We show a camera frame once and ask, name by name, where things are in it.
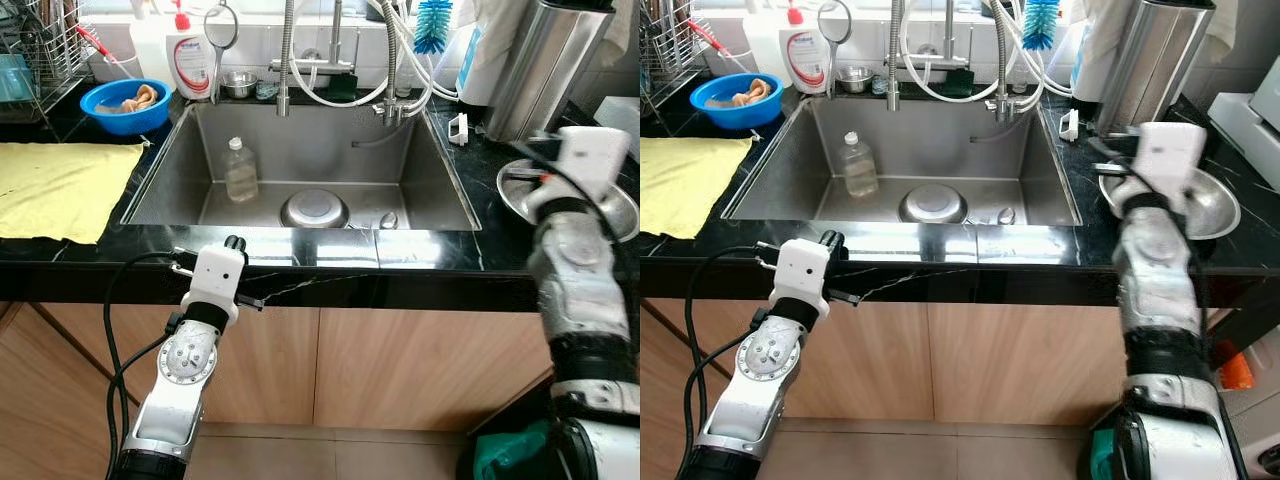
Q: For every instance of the steel mixing bowl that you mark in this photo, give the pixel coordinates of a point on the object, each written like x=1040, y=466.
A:
x=315, y=210
x=932, y=205

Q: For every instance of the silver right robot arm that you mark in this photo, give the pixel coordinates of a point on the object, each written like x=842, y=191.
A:
x=585, y=290
x=1165, y=290

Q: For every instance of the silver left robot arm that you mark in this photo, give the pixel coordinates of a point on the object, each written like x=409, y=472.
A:
x=185, y=360
x=765, y=360

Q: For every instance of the steel spring kitchen faucet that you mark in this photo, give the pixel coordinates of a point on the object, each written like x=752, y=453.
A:
x=893, y=55
x=285, y=60

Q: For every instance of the clear plastic bottle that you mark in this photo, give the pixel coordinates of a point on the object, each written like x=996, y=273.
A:
x=859, y=170
x=241, y=175

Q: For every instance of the steel sink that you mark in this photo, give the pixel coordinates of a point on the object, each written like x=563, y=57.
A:
x=950, y=145
x=320, y=150

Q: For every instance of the yellow cloth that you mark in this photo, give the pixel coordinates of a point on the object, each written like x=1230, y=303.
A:
x=60, y=190
x=695, y=185

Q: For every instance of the steel spoon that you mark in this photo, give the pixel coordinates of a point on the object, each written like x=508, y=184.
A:
x=388, y=219
x=1005, y=215

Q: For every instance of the tiny steel bowl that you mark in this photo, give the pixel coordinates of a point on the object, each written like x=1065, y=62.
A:
x=853, y=80
x=239, y=85

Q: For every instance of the blue plastic bowl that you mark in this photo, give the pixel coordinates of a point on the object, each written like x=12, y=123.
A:
x=125, y=120
x=735, y=115

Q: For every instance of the peach coloured item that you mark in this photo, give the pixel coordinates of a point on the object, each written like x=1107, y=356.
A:
x=145, y=97
x=757, y=92

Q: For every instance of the round steel sieve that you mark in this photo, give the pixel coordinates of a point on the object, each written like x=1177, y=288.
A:
x=830, y=55
x=218, y=60

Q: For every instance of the white dish soap bottle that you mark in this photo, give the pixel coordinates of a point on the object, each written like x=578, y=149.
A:
x=188, y=60
x=803, y=58

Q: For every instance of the dark green sponge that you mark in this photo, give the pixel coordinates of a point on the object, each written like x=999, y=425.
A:
x=343, y=87
x=957, y=83

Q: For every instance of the wooden cabinet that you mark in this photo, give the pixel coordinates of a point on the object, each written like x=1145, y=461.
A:
x=1000, y=360
x=400, y=360

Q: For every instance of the large shallow steel plate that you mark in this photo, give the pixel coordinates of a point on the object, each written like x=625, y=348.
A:
x=615, y=215
x=1215, y=205

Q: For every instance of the slim steel filter faucet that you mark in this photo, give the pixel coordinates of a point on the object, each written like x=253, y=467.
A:
x=1001, y=65
x=392, y=70

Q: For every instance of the white plastic clip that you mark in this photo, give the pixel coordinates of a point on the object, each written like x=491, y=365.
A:
x=458, y=130
x=1069, y=125

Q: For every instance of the white water filter canister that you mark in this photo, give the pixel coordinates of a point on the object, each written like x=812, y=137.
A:
x=472, y=70
x=1082, y=65

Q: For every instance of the blue bottle brush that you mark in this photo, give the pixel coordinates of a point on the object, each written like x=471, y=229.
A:
x=1041, y=22
x=433, y=25

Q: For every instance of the tall steel cylinder housing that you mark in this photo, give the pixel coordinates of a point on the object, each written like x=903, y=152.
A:
x=545, y=60
x=1150, y=60

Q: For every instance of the green bag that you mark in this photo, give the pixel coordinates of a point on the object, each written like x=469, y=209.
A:
x=1103, y=458
x=505, y=455

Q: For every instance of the orange object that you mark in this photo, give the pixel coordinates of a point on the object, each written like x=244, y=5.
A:
x=1236, y=368

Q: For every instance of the white appliance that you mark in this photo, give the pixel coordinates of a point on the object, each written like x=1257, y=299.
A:
x=1250, y=120

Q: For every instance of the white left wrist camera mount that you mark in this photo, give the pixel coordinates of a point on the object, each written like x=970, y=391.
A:
x=803, y=272
x=215, y=280

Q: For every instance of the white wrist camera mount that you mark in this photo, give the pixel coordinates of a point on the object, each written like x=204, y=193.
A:
x=803, y=272
x=595, y=160
x=1172, y=155
x=215, y=280

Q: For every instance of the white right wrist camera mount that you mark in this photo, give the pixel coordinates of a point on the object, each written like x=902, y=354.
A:
x=1172, y=155
x=595, y=160

